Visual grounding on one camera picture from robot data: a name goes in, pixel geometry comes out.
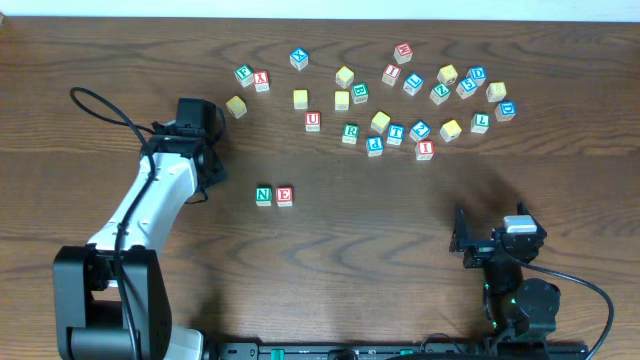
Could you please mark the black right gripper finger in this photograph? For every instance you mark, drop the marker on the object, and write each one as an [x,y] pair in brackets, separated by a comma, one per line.
[461,238]
[522,209]

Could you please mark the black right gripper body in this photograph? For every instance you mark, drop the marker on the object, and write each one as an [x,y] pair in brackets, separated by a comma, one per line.
[488,248]

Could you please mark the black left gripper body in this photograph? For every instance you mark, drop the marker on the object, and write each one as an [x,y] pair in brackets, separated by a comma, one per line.
[215,170]

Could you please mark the green N block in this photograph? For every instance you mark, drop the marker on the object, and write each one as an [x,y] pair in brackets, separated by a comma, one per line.
[263,196]

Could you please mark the red E block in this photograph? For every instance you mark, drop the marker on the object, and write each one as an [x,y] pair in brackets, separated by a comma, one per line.
[284,196]

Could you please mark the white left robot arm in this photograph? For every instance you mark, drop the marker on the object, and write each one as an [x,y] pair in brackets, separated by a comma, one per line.
[110,297]

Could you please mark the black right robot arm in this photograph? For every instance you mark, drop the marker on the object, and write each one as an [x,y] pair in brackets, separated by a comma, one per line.
[521,309]

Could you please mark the yellow block far left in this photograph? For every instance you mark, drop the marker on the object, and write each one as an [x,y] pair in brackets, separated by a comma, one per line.
[236,107]

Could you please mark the red i block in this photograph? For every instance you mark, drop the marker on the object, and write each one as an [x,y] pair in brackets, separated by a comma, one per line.
[424,150]
[391,74]

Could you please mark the green 7 block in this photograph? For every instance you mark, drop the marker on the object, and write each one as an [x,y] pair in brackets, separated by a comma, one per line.
[480,123]

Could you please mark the blue D block front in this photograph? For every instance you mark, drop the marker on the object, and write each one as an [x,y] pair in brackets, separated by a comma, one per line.
[505,111]

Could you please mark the blue d block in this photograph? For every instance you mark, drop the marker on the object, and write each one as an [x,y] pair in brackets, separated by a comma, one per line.
[505,111]
[477,74]

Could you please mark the green F block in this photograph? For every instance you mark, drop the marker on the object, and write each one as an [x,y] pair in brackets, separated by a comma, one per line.
[244,75]

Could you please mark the red Y block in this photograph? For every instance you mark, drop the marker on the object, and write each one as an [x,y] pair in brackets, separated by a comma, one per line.
[261,81]

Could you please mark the yellow pen picture block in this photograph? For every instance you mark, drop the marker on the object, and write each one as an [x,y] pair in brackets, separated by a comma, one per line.
[450,130]

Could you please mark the blue 2 block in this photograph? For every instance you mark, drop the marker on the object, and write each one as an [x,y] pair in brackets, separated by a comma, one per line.
[419,131]

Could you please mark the red U block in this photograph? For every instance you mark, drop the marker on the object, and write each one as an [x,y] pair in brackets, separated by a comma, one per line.
[312,121]

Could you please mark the yellow O block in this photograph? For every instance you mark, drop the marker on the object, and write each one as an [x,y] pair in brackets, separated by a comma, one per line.
[300,99]

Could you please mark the yellow block right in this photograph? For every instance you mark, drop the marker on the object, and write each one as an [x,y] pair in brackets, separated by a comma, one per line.
[496,92]

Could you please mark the blue T block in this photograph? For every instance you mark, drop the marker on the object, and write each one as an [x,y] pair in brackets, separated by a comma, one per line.
[395,134]

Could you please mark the blue P block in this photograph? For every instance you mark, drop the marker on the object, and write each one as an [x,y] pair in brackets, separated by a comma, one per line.
[374,146]

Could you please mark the blue 5 block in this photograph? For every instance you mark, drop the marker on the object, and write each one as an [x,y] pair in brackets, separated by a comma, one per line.
[466,87]

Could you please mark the yellow block centre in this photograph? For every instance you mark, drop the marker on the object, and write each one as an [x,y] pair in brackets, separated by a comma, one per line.
[380,122]

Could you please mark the green Z block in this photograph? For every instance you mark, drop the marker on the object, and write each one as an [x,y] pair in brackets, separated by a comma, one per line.
[440,93]

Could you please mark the blue D block rear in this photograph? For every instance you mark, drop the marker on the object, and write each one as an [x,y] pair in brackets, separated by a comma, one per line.
[477,74]

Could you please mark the blue X block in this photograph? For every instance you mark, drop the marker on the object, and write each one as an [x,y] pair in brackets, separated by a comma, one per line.
[299,59]

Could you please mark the green R block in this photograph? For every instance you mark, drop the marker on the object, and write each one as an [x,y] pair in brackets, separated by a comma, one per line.
[350,134]

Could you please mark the yellow block beside B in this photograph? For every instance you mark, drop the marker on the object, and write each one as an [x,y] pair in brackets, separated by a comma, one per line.
[341,100]

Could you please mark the yellow monkey picture block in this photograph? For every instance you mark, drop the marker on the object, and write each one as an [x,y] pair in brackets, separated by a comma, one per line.
[447,75]

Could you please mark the blue L block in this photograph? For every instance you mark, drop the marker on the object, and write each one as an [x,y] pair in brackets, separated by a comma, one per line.
[413,83]

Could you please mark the yellow block rear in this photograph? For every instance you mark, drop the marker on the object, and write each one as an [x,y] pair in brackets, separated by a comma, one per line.
[344,77]

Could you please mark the green B block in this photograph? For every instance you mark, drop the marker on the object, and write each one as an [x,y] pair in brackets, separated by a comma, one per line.
[359,93]

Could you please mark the red I block rear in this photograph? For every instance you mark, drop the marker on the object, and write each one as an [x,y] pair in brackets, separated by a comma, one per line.
[391,74]

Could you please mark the red H block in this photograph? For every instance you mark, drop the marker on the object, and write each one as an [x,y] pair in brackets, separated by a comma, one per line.
[403,53]

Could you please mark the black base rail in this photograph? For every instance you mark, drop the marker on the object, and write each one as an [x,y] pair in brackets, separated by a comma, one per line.
[437,346]

